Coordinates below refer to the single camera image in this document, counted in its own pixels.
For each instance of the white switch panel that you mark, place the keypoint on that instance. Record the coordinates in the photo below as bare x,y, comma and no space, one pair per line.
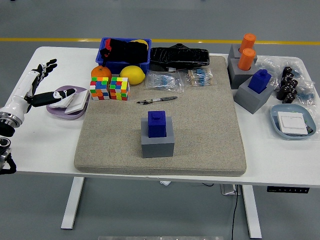
291,122
78,102
65,102

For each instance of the light blue tray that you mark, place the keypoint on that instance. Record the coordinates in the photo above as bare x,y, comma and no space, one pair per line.
275,120

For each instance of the purple tray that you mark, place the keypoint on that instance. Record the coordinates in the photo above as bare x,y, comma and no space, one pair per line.
57,115

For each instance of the white table leg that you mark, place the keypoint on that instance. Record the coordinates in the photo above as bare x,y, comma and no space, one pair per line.
251,212
72,205

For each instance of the orange fruit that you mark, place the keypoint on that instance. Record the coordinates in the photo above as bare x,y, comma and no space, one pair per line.
101,72

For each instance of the black pen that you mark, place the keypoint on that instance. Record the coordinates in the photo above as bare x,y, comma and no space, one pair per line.
165,98

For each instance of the black wrapped keyboard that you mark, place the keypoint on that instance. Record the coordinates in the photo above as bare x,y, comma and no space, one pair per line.
180,57

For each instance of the colourful puzzle cube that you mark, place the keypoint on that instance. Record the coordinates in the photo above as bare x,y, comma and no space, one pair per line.
98,88
119,88

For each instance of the yellow item in bin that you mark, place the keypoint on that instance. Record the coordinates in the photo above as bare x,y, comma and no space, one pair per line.
140,40

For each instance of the clear plastic parts bag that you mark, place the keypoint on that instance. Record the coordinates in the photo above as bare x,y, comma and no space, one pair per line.
270,65
306,96

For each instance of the clear bag of blue resistors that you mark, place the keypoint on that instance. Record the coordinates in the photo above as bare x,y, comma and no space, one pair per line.
200,77
162,81

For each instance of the grey square seal holder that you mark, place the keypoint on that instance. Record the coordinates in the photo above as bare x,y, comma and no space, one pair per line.
157,148
250,100

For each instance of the grey-brown mat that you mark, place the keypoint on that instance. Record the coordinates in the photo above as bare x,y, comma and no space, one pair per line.
200,137

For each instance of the grey box under table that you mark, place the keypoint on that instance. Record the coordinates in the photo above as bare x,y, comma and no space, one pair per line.
228,189

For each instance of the orange round seal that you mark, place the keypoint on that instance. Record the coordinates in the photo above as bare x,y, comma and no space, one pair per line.
246,60
247,41

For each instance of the grey round seal holder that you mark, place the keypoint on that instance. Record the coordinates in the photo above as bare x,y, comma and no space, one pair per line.
237,77
233,52

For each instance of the black cloth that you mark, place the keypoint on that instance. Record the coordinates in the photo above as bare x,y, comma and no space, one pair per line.
125,51

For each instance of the black capacitor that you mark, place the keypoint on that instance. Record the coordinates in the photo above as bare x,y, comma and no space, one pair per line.
288,98
285,81
293,83
291,91
290,76
287,70
282,92

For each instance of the yellow lemon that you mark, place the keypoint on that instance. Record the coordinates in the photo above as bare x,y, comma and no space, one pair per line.
132,74

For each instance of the blue square seal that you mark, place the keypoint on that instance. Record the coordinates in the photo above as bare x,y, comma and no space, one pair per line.
258,81
157,125

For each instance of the blue plastic bin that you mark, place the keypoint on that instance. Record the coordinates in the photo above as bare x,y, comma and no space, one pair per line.
117,66

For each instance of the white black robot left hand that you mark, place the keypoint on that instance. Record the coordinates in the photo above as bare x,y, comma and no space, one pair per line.
20,97

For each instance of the black table control panel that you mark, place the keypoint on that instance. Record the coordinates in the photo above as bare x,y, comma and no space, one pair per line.
287,189

